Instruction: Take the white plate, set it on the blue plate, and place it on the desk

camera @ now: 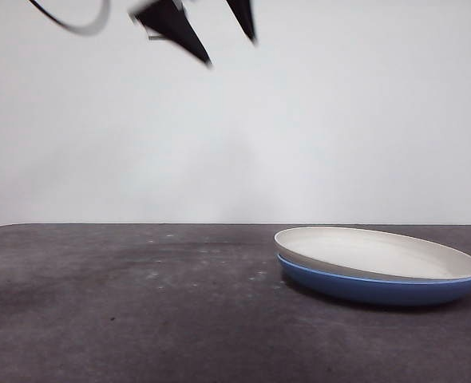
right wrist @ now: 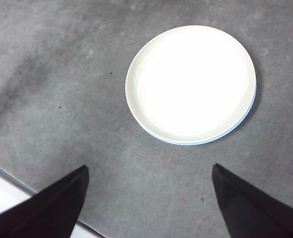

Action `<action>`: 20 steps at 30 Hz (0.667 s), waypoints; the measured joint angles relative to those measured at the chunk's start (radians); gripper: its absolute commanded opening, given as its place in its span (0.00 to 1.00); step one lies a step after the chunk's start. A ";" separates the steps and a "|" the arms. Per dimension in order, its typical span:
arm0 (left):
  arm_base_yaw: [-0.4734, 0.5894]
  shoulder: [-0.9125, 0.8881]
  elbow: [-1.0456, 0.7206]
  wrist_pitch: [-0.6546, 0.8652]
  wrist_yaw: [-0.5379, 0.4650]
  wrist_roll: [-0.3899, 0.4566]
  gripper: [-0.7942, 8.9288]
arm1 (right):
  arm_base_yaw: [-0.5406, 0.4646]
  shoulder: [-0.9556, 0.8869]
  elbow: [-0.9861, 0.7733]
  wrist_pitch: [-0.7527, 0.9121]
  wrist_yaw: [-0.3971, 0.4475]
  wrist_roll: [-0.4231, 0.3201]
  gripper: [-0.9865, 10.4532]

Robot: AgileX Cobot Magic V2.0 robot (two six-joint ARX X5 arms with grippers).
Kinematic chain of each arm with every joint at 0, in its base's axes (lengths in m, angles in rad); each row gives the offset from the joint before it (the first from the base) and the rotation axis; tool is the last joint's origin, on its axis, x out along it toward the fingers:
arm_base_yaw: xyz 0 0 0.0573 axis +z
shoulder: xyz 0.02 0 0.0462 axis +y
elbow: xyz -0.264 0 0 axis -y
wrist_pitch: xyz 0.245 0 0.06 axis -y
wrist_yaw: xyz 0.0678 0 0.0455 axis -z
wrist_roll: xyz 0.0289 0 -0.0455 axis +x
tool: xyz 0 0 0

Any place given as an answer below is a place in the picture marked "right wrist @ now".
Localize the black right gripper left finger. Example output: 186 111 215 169
0 165 90 238

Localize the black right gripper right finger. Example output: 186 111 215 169
212 163 293 238

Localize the blue round plate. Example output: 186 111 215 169
141 84 258 146

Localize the white round plate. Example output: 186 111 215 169
125 24 257 144

